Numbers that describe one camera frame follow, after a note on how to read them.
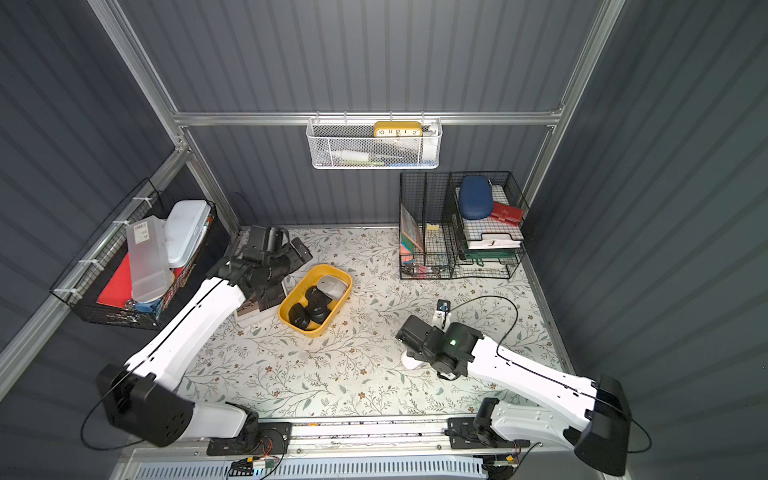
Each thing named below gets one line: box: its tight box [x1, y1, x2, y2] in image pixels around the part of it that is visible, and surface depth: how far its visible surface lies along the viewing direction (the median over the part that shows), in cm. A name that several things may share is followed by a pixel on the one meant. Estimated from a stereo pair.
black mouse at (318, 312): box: [308, 302, 332, 325], surface depth 93 cm
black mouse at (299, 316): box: [288, 303, 311, 330], surface depth 94 cm
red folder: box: [97, 252, 133, 308], surface depth 68 cm
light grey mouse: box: [317, 275, 349, 301], surface depth 98 cm
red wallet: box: [490, 201, 524, 227], surface depth 95 cm
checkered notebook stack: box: [456, 185, 524, 241], surface depth 95 cm
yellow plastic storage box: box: [278, 264, 353, 338], surface depth 98 cm
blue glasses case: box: [459, 175, 494, 220], surface depth 101 cm
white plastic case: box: [164, 199, 211, 269], surface depth 77 cm
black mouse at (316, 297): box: [305, 286, 332, 307], surface depth 100 cm
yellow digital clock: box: [374, 121, 423, 137], surface depth 90 cm
